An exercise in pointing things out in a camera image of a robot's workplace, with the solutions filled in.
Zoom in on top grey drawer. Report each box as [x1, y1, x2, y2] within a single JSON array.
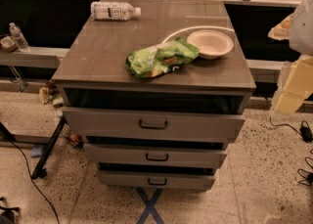
[[63, 107, 245, 142]]

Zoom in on black power adapter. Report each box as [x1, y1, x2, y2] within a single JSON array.
[[300, 120, 313, 142]]

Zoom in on snack bags on floor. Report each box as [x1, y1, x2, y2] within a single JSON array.
[[39, 81, 64, 108]]

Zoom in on middle grey drawer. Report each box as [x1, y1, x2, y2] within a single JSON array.
[[84, 144, 227, 169]]

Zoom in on small bowl on shelf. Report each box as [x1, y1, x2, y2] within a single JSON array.
[[0, 36, 18, 53]]

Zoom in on grey drawer cabinet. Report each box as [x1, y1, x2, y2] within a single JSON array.
[[53, 0, 255, 191]]

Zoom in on bottom grey drawer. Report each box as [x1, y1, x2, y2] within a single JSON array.
[[97, 170, 215, 191]]

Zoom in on black table leg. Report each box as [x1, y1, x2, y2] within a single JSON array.
[[31, 116, 67, 179]]

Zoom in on small upright water bottle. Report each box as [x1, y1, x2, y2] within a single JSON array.
[[9, 22, 29, 52]]

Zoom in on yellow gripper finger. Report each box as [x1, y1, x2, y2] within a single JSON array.
[[273, 55, 313, 115]]

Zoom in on green rice chip bag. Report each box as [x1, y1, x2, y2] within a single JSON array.
[[125, 37, 199, 78]]

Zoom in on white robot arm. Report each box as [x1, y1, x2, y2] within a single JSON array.
[[268, 0, 313, 114]]

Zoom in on black floor cable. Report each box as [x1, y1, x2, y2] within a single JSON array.
[[0, 129, 61, 224]]

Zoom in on grey drawer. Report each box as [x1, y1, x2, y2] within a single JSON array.
[[97, 170, 215, 191], [63, 107, 245, 142], [84, 144, 227, 169]]

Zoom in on clear plastic bottle lying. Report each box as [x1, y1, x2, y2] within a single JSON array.
[[91, 2, 141, 21]]

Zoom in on white paper bowl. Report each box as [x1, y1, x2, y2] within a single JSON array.
[[187, 29, 234, 60]]

